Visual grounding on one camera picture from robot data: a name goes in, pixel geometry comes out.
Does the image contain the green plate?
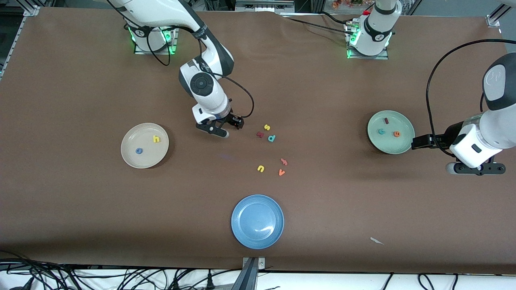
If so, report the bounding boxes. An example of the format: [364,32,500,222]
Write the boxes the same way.
[367,110,416,155]

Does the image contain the beige brown plate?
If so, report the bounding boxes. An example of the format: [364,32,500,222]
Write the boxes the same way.
[121,123,170,169]

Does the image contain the blue plate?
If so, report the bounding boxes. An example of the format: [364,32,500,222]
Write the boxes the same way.
[231,195,285,250]

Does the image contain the grey power strip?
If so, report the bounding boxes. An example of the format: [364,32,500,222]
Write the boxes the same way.
[235,0,295,12]

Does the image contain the orange artificial flowers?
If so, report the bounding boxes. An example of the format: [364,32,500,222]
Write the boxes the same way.
[331,0,365,9]

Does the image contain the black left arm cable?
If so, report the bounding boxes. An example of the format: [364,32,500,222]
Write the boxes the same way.
[426,39,516,156]

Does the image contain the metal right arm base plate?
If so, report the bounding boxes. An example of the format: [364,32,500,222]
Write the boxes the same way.
[134,25,179,55]

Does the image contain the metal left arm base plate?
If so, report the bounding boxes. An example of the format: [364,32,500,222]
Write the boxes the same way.
[347,22,389,60]

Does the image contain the black base power cable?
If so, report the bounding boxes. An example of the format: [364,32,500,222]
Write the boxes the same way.
[318,11,352,25]
[284,17,355,35]

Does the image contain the short aluminium frame profile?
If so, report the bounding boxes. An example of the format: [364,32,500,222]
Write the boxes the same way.
[486,0,516,28]

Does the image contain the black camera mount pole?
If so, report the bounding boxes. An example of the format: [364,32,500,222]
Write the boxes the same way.
[231,258,258,290]

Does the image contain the long aluminium frame profile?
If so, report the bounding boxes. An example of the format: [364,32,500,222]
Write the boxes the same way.
[0,5,41,81]

